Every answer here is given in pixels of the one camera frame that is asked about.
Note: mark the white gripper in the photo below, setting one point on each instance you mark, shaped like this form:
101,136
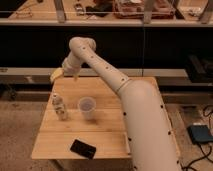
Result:
70,67

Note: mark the small labelled clear bottle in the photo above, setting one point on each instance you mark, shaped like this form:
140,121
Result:
59,107

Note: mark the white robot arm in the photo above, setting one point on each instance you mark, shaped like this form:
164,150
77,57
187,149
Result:
149,131

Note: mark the wooden folding table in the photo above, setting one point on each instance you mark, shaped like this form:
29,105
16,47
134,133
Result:
105,132

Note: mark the black smartphone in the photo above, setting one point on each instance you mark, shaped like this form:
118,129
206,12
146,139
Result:
83,149

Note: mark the dark object on shelf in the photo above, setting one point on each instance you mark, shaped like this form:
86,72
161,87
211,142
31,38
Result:
100,10

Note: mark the red tray on shelf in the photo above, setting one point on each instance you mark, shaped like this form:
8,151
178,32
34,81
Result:
136,8

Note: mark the beige sponge block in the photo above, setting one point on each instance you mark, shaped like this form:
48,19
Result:
127,144

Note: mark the metal shelf rack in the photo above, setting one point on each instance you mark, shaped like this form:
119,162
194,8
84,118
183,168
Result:
73,12

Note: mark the blue power box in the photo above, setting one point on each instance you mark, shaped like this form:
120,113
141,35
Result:
199,134

